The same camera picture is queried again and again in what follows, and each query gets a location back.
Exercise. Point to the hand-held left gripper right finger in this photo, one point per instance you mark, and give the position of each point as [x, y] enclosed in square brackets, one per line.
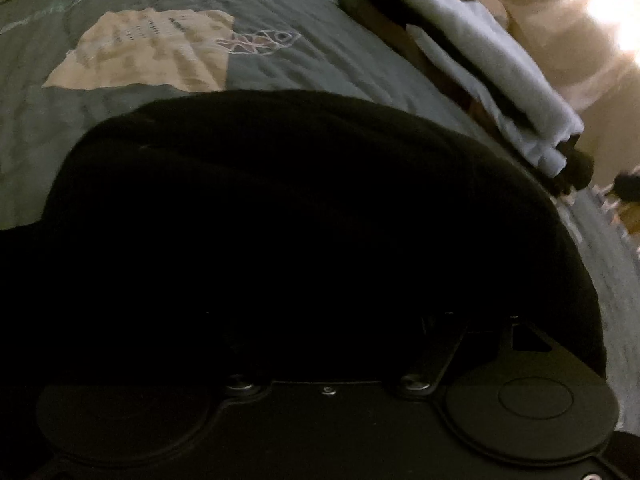
[440, 355]

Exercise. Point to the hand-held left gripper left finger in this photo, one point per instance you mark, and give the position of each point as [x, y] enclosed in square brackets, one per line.
[236, 379]

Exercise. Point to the black garment with pale label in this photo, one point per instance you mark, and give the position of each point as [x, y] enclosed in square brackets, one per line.
[300, 210]

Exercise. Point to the reddish brown folded garment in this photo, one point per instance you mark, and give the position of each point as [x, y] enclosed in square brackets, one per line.
[430, 65]

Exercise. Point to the grey patchwork quilt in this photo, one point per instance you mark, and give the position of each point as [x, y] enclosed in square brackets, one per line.
[275, 65]

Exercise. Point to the beige curtain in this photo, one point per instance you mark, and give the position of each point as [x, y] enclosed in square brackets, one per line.
[575, 35]

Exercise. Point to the dark olive folded garment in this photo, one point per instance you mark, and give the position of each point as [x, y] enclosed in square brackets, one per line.
[355, 2]

